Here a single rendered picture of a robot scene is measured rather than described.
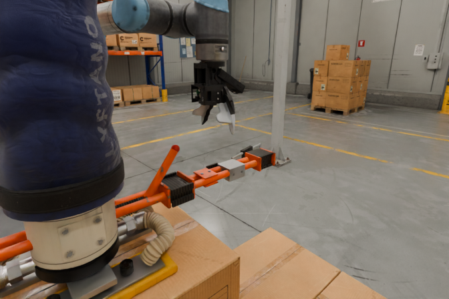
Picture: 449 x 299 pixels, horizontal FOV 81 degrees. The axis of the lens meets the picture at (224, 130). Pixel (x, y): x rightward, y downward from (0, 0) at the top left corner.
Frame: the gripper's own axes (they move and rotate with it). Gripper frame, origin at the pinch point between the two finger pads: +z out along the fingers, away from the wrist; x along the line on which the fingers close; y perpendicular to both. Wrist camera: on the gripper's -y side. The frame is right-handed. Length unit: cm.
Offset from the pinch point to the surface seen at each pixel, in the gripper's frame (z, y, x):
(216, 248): 27.2, 12.5, 14.8
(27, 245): 14, 50, 4
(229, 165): 12.6, -3.8, 0.7
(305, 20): -153, -851, -562
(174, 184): 12.4, 16.9, 1.6
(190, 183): 11.7, 13.8, 5.2
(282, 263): 67, -34, 2
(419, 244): 122, -183, 22
